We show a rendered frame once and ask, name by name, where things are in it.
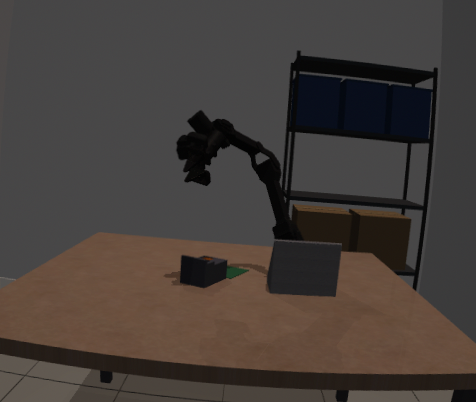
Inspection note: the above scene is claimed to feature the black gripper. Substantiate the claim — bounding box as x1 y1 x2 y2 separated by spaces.
183 132 218 186

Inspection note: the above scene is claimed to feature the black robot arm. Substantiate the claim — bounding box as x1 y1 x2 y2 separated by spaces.
177 110 304 242

